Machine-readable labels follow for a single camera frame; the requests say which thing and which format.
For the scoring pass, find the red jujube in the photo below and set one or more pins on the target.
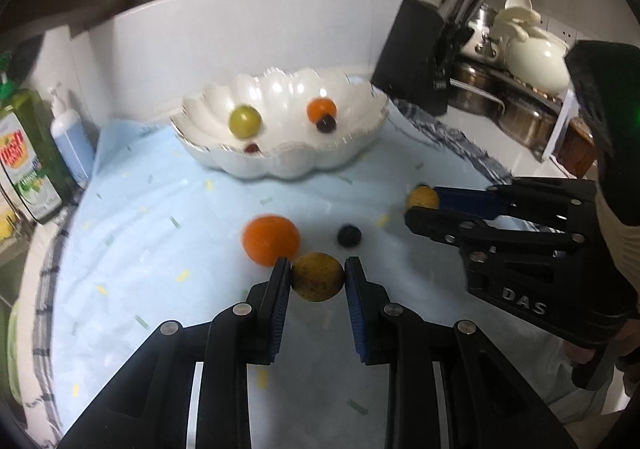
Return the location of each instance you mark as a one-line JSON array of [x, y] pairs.
[[251, 148]]

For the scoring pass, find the white scalloped bowl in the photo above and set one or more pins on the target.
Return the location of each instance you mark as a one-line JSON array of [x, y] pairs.
[[280, 94]]

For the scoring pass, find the white wall outlets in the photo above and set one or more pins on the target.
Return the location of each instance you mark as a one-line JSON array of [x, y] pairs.
[[562, 31]]

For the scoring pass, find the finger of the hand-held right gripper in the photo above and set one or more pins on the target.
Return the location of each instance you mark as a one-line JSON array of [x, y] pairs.
[[465, 201], [435, 224]]

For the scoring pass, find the cream ceramic pot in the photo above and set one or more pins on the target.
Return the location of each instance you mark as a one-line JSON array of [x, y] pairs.
[[535, 59]]

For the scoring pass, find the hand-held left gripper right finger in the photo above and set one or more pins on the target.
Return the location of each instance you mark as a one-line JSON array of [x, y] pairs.
[[357, 311]]

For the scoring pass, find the person's right hand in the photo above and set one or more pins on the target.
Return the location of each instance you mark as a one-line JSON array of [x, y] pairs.
[[582, 366]]

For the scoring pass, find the brown longan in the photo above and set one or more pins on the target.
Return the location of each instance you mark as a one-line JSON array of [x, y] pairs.
[[422, 196], [317, 276]]

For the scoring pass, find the small dark grape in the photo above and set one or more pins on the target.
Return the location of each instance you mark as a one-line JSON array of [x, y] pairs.
[[348, 235]]

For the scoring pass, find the blue pump soap bottle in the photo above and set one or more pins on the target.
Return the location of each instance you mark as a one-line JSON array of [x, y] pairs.
[[72, 139]]

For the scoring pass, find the orange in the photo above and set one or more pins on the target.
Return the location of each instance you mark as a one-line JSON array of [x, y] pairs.
[[320, 106], [270, 239]]

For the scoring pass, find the green apple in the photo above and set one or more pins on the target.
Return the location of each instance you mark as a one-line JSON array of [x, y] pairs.
[[245, 120]]

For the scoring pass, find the person's beige sweater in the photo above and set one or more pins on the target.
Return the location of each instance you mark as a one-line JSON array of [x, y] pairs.
[[622, 239]]

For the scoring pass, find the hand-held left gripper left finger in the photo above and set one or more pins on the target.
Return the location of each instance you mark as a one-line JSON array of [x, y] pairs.
[[280, 301]]

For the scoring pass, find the white pot rack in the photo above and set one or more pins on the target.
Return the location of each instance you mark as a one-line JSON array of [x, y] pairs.
[[562, 124]]

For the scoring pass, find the light blue towel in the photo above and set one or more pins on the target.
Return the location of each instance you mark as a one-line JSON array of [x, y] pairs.
[[175, 279]]

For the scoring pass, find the green dish soap bottle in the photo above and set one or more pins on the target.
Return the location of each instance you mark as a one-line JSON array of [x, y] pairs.
[[30, 154]]

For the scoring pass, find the black knife block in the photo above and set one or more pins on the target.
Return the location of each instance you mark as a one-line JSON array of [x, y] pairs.
[[415, 59]]

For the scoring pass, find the dark plum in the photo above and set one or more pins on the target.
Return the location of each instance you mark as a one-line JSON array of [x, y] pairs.
[[326, 124]]

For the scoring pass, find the stainless steel pot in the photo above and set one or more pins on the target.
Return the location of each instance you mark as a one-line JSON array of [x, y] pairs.
[[472, 89], [525, 121]]

